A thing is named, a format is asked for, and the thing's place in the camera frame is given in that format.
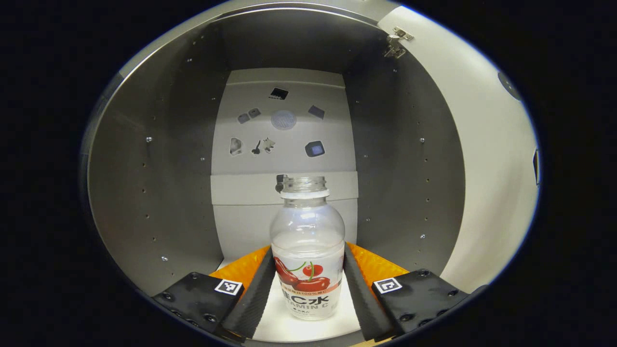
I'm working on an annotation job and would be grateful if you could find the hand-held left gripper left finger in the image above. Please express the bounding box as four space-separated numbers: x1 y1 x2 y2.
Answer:
153 246 276 339

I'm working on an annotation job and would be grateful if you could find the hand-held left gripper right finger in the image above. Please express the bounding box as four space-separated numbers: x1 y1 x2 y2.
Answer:
343 242 478 339

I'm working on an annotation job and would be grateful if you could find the clear plastic bottle cherry label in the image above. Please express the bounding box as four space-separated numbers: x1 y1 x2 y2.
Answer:
270 176 346 321

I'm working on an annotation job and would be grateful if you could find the grey cabinet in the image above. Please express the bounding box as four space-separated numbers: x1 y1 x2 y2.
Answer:
82 0 468 345

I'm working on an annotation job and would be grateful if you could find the beige cabinet door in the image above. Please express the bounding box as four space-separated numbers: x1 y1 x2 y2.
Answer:
378 6 539 294

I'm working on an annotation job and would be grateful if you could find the white cabinet shelf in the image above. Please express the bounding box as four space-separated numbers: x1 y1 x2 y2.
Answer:
217 258 363 343

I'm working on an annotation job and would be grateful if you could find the metal door hinge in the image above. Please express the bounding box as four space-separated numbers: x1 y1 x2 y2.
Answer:
384 27 414 59

